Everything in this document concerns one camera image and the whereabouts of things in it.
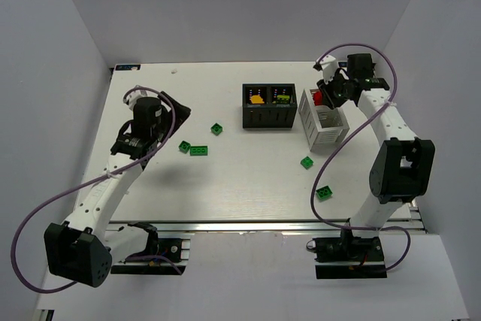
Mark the dark green lego near red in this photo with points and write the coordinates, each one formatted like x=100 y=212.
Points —
x=306 y=162

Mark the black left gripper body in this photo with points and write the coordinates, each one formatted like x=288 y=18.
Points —
x=170 y=115

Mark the aluminium table front rail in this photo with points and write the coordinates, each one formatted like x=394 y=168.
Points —
x=307 y=226

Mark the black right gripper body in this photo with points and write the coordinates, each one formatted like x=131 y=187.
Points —
x=330 y=91

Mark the black two-slot container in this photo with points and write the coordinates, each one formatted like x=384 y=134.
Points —
x=268 y=115

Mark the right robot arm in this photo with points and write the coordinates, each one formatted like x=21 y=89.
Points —
x=402 y=168

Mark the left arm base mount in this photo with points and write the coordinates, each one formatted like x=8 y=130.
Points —
x=158 y=253

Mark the white two-slot container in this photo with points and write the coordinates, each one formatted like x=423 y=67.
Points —
x=324 y=128

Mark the dark green lego front right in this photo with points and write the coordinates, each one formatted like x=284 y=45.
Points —
x=323 y=193

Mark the dark green hollow square lego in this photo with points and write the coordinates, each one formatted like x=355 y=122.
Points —
x=184 y=147

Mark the orange rounded lego brick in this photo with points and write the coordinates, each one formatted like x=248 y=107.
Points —
x=256 y=100

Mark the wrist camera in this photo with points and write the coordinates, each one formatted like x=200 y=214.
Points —
x=327 y=65
x=131 y=97

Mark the red round lego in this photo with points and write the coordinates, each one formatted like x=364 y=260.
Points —
x=317 y=98

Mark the blue table label left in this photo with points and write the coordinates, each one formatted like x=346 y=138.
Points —
x=127 y=67

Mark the dark green long lego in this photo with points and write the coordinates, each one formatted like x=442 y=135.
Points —
x=198 y=151

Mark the dark green small square lego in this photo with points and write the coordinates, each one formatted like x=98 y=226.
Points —
x=216 y=128

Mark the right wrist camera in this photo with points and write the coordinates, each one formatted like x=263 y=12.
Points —
x=327 y=65

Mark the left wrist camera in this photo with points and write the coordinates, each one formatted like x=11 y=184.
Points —
x=131 y=97

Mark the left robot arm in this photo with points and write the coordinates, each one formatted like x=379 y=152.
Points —
x=80 y=249

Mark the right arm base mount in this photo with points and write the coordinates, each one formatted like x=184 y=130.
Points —
x=340 y=259

